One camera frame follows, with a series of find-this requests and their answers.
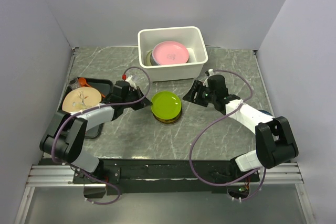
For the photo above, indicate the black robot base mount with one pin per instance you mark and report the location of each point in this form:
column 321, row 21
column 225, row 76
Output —
column 170, row 176

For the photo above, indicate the dark plate with deer motif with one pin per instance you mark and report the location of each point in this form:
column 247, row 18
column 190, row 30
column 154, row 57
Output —
column 151, row 60

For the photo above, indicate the clear glass cup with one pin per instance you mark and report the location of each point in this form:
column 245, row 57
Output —
column 74, row 83

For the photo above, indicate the pink plate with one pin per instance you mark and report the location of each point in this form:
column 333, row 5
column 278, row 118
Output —
column 170, row 53

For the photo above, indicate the blue plate with bamboo mat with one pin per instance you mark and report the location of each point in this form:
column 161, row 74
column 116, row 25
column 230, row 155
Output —
column 154, row 62

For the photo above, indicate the blue white patterned bowl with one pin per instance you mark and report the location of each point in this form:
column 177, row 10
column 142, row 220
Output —
column 265, row 112

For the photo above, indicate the black plastic tray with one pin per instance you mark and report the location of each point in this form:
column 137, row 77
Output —
column 102, row 85

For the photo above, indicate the yellow brown patterned plate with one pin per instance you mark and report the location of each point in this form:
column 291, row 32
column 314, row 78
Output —
column 168, row 121

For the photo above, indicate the orange measuring scoop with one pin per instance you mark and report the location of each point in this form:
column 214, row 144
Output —
column 83, row 82

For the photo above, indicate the green plate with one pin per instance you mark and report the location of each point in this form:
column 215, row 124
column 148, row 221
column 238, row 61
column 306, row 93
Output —
column 166, row 105

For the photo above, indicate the white plastic bin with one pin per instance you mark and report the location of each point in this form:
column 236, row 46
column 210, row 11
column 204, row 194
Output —
column 189, row 36

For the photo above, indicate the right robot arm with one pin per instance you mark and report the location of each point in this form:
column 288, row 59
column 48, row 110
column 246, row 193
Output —
column 275, row 142

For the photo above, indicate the beige plate with bird motif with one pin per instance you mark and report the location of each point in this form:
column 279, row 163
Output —
column 81, row 99

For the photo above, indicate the aluminium frame rail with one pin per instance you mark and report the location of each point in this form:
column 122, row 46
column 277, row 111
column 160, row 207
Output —
column 50, row 176

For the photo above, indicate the cream plate with branch motif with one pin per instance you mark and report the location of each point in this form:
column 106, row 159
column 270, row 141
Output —
column 148, row 61

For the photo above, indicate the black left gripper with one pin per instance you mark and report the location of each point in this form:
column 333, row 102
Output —
column 143, row 103

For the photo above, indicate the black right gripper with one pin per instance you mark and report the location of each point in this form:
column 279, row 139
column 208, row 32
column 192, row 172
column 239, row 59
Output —
column 197, row 86

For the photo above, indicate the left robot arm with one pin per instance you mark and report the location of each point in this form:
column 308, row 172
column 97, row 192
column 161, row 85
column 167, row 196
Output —
column 64, row 137

